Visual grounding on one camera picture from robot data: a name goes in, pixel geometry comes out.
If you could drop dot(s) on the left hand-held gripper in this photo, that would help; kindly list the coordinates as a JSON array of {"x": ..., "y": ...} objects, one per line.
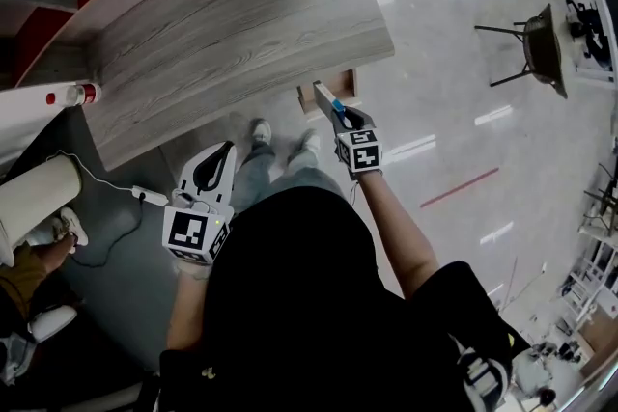
[{"x": 186, "y": 231}]

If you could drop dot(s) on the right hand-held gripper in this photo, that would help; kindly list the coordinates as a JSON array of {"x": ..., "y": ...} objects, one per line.
[{"x": 359, "y": 149}]

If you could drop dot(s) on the small blue item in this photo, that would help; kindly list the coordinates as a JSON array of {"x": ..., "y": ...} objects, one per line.
[{"x": 339, "y": 104}]

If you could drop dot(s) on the wooden drawer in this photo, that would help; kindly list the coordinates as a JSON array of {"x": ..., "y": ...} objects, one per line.
[{"x": 328, "y": 94}]

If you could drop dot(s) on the person's right forearm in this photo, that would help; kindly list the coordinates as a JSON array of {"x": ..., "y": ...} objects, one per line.
[{"x": 401, "y": 236}]

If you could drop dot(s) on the person's left forearm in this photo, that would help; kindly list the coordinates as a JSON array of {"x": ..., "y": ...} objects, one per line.
[{"x": 186, "y": 309}]

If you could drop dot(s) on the person's left hand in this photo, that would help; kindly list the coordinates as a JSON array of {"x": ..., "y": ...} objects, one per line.
[{"x": 194, "y": 269}]

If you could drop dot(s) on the person's right white shoe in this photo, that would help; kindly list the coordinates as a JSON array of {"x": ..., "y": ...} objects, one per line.
[{"x": 309, "y": 142}]

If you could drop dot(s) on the person's white shoe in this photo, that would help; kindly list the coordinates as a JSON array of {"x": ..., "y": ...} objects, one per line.
[
  {"x": 261, "y": 130},
  {"x": 309, "y": 142}
]

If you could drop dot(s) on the person's jeans legs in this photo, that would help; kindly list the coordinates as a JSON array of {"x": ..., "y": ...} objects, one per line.
[{"x": 270, "y": 178}]

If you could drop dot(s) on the person's left white shoe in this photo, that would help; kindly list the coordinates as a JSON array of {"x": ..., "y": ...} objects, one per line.
[{"x": 261, "y": 130}]

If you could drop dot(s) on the grey wooden desk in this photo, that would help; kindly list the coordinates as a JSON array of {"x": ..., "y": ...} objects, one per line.
[{"x": 217, "y": 63}]

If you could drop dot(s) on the clear bottle with red label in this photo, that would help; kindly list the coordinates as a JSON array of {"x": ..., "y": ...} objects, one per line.
[{"x": 77, "y": 94}]

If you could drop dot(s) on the person's black shirt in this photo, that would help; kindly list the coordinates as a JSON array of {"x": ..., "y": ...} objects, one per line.
[{"x": 299, "y": 313}]

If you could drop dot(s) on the brown cloth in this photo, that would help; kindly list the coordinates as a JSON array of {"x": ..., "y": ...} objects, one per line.
[{"x": 24, "y": 272}]

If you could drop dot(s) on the dark chair with metal legs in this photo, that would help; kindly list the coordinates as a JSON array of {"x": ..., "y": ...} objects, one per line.
[{"x": 545, "y": 48}]

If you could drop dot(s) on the white long table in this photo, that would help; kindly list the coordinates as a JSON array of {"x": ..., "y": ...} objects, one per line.
[{"x": 591, "y": 0}]

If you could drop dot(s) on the white metal rack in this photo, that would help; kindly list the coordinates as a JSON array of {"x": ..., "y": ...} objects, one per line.
[{"x": 594, "y": 275}]

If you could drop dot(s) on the brown cardboard box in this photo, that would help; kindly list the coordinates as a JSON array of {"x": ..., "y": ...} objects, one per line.
[{"x": 598, "y": 337}]

